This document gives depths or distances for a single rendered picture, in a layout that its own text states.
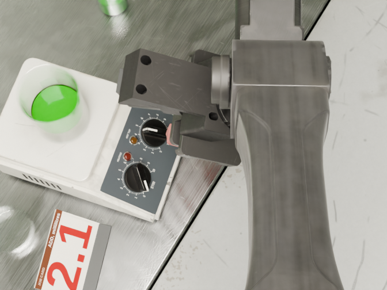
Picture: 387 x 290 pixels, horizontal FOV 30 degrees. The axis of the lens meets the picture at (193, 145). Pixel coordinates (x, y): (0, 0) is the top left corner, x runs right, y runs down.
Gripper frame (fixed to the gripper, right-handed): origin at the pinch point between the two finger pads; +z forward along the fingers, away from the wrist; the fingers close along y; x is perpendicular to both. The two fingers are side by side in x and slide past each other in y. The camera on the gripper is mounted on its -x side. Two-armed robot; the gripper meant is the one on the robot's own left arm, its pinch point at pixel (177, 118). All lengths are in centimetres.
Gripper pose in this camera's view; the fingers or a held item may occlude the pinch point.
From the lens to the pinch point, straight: 76.5
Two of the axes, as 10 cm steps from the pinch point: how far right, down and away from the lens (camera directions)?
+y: -1.4, 9.8, -1.6
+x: 8.8, 2.0, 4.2
